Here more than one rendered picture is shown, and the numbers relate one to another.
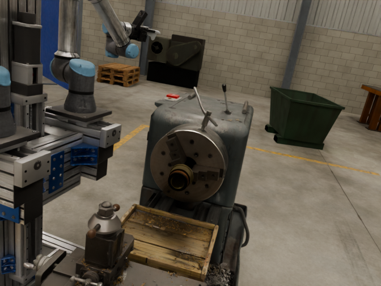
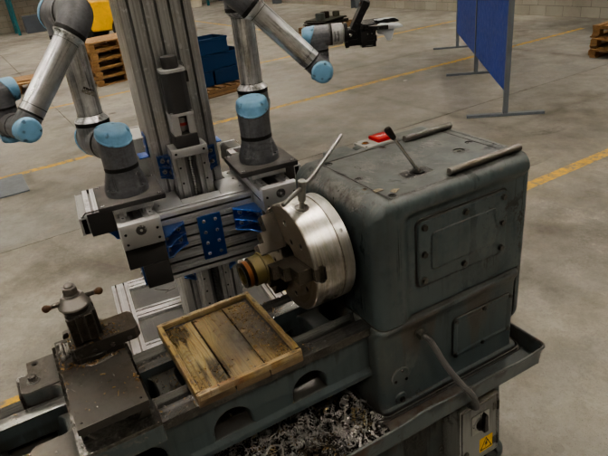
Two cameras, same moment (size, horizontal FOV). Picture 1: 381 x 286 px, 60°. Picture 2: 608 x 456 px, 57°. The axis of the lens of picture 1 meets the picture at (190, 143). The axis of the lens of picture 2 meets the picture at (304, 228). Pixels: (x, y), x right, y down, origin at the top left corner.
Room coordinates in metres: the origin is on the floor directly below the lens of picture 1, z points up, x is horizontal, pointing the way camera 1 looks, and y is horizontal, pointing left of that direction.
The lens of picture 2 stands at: (0.46, -1.15, 1.87)
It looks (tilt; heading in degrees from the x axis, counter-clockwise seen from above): 27 degrees down; 53
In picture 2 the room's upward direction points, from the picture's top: 7 degrees counter-clockwise
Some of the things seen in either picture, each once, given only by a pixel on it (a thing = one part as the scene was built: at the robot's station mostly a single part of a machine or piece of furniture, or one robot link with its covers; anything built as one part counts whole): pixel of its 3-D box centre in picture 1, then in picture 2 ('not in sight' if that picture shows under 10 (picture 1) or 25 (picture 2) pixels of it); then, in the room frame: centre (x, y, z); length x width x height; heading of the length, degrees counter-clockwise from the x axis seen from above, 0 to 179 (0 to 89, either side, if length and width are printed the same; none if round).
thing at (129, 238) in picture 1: (105, 260); (99, 339); (0.72, 0.17, 0.99); 0.20 x 0.10 x 0.05; 170
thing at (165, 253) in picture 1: (164, 238); (226, 342); (1.02, 0.04, 0.89); 0.36 x 0.30 x 0.04; 80
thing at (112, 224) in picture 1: (105, 219); (72, 299); (0.69, 0.18, 1.13); 0.08 x 0.08 x 0.03
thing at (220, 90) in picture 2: not in sight; (205, 65); (4.63, 6.45, 0.39); 1.20 x 0.80 x 0.79; 0
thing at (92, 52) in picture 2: not in sight; (115, 57); (4.33, 9.20, 0.36); 1.26 x 0.86 x 0.73; 4
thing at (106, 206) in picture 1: (105, 207); (69, 289); (0.69, 0.18, 1.17); 0.04 x 0.04 x 0.03
